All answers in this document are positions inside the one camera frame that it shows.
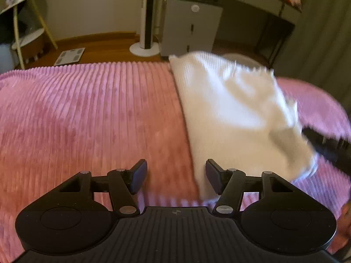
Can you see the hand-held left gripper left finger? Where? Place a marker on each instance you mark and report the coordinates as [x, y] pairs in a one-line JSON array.
[[138, 175]]

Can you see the white tower fan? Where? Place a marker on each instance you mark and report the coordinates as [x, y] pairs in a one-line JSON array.
[[145, 19]]

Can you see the white bin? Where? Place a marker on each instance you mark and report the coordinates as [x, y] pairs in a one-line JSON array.
[[6, 59]]

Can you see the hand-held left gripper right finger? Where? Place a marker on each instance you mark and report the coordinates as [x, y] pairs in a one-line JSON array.
[[212, 174]]

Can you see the grey bedside cabinet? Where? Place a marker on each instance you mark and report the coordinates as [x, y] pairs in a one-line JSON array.
[[192, 27]]

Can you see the pink ribbed blanket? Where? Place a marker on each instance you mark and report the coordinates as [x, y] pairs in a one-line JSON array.
[[82, 115]]

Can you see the white bathroom scale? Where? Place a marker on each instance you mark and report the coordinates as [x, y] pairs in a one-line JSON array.
[[70, 57]]

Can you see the person's right forearm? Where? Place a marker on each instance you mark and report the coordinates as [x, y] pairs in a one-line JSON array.
[[343, 224]]

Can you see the grey desk with black legs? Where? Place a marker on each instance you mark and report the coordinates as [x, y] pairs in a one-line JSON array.
[[260, 0]]

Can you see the wooden shelf rack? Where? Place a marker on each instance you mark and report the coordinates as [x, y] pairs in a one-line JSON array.
[[30, 35]]

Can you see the grey curtain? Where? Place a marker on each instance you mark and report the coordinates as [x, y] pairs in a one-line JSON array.
[[323, 33]]

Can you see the white knit garment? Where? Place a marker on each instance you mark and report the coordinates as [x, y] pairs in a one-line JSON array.
[[233, 109]]

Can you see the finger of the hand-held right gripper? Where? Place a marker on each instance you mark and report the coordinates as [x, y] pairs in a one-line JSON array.
[[326, 146]]

